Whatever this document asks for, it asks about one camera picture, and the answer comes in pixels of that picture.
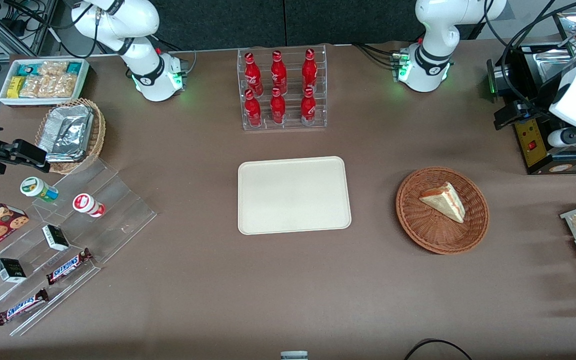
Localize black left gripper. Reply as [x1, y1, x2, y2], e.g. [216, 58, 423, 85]
[493, 98, 552, 132]

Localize triangular sandwich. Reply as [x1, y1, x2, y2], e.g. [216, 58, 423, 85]
[419, 181, 466, 224]

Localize light tan wicker basket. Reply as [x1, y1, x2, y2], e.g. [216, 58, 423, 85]
[34, 97, 107, 175]

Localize brown wicker basket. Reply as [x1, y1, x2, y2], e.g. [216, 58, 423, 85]
[395, 166, 490, 256]

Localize beige plastic tray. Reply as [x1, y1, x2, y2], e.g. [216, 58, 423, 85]
[237, 156, 352, 236]

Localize green lidded yogurt cup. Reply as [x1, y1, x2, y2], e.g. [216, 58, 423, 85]
[20, 176, 60, 203]

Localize black hot food display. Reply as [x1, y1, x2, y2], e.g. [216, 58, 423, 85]
[486, 10, 576, 176]

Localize silver foil container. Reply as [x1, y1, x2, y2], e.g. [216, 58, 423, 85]
[37, 104, 94, 164]

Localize steel food pan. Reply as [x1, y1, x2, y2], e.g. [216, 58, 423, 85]
[518, 44, 576, 86]

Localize clear nut snack bag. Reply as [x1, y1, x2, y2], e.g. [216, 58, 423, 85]
[19, 75, 42, 99]
[37, 60, 69, 77]
[55, 73, 78, 99]
[38, 75, 60, 99]

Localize yellow snack packet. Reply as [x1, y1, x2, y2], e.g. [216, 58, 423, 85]
[7, 76, 27, 100]

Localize red lidded yogurt cup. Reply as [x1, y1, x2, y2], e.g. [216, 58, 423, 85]
[72, 193, 106, 219]

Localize small black carton box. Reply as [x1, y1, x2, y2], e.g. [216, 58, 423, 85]
[41, 224, 71, 252]
[0, 257, 28, 285]

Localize white plastic snack bin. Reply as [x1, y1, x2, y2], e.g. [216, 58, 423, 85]
[0, 58, 91, 107]

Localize clear acrylic stepped stand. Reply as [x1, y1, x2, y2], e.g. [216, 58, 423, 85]
[0, 157, 158, 337]

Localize Snickers chocolate bar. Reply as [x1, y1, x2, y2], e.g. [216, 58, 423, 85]
[0, 288, 50, 327]
[45, 248, 94, 286]

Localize red cola bottle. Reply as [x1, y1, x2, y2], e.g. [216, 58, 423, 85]
[302, 48, 318, 94]
[270, 87, 287, 125]
[270, 50, 288, 96]
[244, 89, 263, 128]
[244, 52, 263, 97]
[300, 87, 317, 126]

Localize clear acrylic bottle rack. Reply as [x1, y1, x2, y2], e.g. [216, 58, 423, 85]
[237, 44, 328, 132]

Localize aluminium frame strut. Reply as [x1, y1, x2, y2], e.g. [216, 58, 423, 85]
[0, 0, 70, 57]

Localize black base cable bundle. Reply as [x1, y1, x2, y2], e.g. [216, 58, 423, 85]
[351, 42, 402, 69]

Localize black looped cable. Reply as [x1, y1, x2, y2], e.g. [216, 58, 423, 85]
[402, 338, 474, 360]

